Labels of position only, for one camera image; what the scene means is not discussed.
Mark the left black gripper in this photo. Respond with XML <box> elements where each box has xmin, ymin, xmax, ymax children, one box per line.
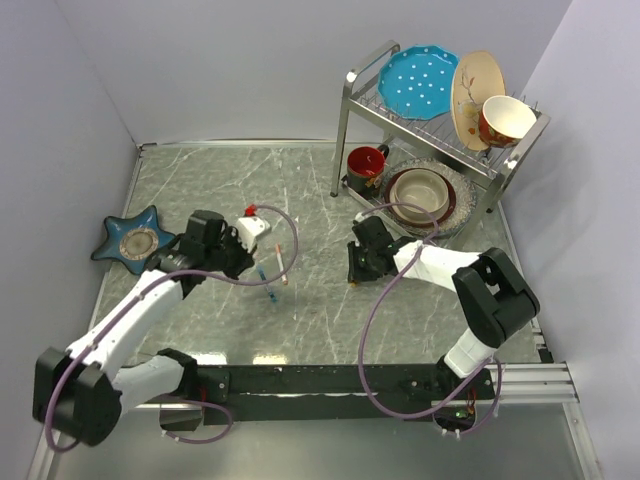
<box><xmin>204</xmin><ymin>225</ymin><xmax>258</xmax><ymax>281</ymax></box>

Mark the blue marker pen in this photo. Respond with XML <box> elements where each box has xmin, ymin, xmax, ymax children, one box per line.
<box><xmin>256</xmin><ymin>265</ymin><xmax>278</xmax><ymax>303</ymax></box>

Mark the white orange-tipped marker pen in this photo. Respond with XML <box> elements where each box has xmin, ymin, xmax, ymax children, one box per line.
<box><xmin>276</xmin><ymin>251</ymin><xmax>289</xmax><ymax>285</ymax></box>

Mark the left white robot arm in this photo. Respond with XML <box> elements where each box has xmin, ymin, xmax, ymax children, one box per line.
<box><xmin>33</xmin><ymin>210</ymin><xmax>271</xmax><ymax>453</ymax></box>

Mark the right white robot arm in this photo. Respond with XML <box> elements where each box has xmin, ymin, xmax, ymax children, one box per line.
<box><xmin>347</xmin><ymin>216</ymin><xmax>540</xmax><ymax>398</ymax></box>

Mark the blue star-shaped dish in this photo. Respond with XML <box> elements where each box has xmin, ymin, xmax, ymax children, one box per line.
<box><xmin>91</xmin><ymin>205</ymin><xmax>176</xmax><ymax>275</ymax></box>

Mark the beige bowl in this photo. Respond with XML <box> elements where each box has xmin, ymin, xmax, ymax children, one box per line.
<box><xmin>389</xmin><ymin>168</ymin><xmax>450</xmax><ymax>222</ymax></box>

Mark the red black mug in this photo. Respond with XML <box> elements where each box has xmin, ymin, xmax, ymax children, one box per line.
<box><xmin>347</xmin><ymin>144</ymin><xmax>389</xmax><ymax>194</ymax></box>

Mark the steel dish rack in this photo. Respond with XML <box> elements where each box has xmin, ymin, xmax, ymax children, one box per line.
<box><xmin>330</xmin><ymin>40</ymin><xmax>551</xmax><ymax>247</ymax></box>

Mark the dark red plate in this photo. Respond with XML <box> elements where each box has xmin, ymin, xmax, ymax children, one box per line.
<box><xmin>383</xmin><ymin>167</ymin><xmax>458</xmax><ymax>229</ymax></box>

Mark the blue polka-dot plate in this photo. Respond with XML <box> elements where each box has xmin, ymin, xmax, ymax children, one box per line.
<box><xmin>377</xmin><ymin>45</ymin><xmax>459</xmax><ymax>121</ymax></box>

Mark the red white bowl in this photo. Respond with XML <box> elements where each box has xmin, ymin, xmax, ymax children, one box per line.
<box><xmin>478</xmin><ymin>95</ymin><xmax>537</xmax><ymax>148</ymax></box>

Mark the cream floral plate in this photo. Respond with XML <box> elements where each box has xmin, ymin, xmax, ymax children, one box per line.
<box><xmin>450</xmin><ymin>50</ymin><xmax>506</xmax><ymax>151</ymax></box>

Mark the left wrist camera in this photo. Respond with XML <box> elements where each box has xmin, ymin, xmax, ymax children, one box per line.
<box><xmin>234</xmin><ymin>204</ymin><xmax>271</xmax><ymax>254</ymax></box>

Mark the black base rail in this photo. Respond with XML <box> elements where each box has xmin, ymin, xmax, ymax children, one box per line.
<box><xmin>158</xmin><ymin>362</ymin><xmax>481</xmax><ymax>434</ymax></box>

